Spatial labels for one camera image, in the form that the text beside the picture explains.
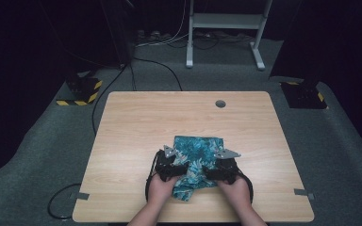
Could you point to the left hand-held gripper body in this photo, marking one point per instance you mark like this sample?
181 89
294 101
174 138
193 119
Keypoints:
166 168

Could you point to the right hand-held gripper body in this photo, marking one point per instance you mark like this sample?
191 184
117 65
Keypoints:
227 171

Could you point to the teal floral short-sleeved shirt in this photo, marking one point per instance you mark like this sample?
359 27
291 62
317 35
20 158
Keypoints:
198 150

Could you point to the person's right hand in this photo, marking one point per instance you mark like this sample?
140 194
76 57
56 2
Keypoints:
237 193

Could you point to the person's left hand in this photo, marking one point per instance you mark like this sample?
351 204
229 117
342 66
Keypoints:
160 191

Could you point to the grey round table grommet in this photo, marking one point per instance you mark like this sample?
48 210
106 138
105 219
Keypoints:
220 104

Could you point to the grey tape strip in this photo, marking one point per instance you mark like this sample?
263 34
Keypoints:
304 193
80 196

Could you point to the black yellow striped base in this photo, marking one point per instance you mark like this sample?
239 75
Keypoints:
304 95
81 91

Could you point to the white metal stand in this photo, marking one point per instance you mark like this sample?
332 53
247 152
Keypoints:
227 21

